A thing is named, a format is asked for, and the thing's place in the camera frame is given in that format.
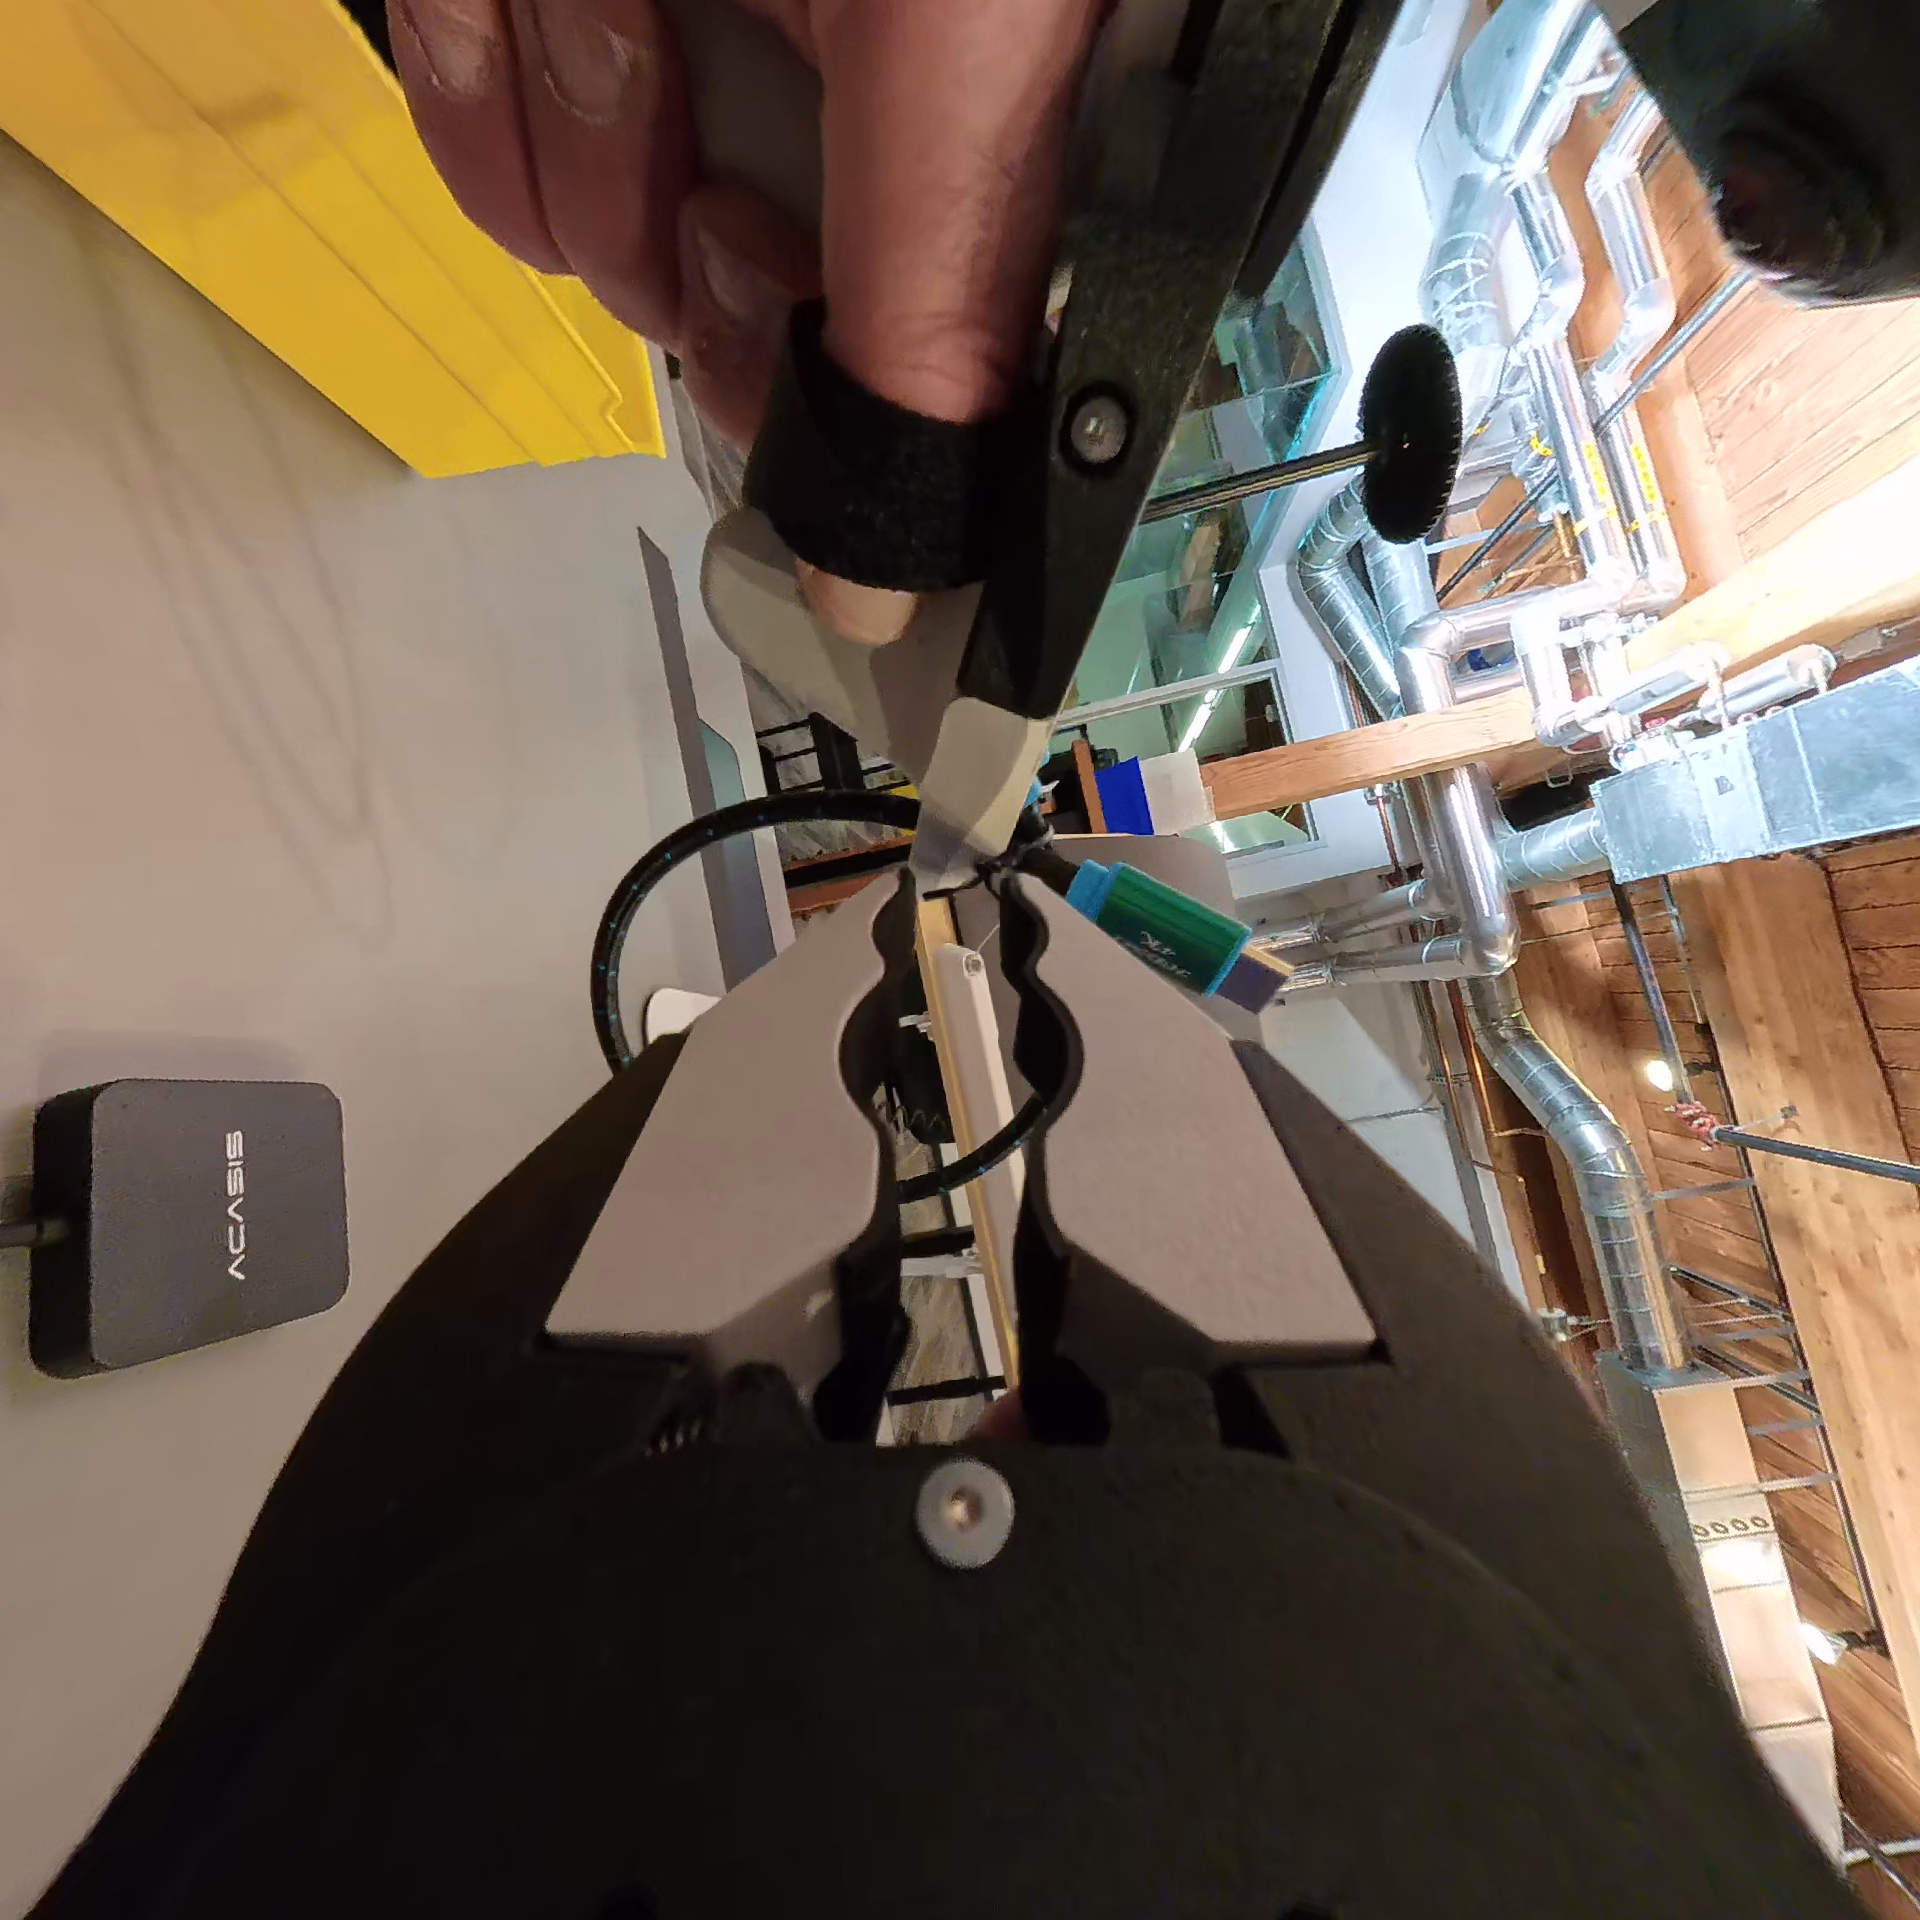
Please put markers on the blue plastic bin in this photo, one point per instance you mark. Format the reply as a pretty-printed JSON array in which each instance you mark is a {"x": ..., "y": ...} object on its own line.
[{"x": 1121, "y": 796}]

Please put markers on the silver ventilation ducts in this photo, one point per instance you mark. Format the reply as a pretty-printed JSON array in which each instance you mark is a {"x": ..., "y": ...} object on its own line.
[{"x": 1531, "y": 452}]

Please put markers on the person's left hand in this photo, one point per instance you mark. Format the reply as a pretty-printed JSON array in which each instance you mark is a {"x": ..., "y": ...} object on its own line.
[{"x": 841, "y": 152}]

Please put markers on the dark grey rectangular device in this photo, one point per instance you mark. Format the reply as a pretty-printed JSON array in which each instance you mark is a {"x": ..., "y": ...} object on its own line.
[{"x": 194, "y": 1227}]

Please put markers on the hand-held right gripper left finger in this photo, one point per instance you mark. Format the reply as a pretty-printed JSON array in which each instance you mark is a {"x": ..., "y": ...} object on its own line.
[{"x": 737, "y": 1187}]

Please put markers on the wooden board with black surface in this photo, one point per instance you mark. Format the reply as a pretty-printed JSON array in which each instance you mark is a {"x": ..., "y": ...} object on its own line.
[{"x": 968, "y": 1036}]

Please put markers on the wooden ceiling beam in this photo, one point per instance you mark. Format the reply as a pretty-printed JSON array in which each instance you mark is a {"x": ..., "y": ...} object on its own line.
[{"x": 1411, "y": 751}]

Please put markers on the yellow plastic bin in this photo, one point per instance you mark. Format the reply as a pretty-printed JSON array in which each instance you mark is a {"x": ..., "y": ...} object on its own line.
[{"x": 331, "y": 211}]

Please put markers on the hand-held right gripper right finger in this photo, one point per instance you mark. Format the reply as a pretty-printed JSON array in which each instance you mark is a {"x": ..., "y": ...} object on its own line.
[{"x": 1186, "y": 1187}]

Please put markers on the white laptop stand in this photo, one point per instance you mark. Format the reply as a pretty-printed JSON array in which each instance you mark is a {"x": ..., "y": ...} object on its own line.
[{"x": 681, "y": 1015}]

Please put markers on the black metal cart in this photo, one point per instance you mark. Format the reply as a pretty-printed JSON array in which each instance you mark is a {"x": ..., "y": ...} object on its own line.
[{"x": 826, "y": 796}]

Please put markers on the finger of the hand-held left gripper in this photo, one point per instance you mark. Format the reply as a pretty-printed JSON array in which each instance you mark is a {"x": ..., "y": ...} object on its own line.
[
  {"x": 977, "y": 788},
  {"x": 855, "y": 662}
]

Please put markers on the black pole with round base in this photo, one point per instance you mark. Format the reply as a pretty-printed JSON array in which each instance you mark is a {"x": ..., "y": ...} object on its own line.
[{"x": 1411, "y": 435}]

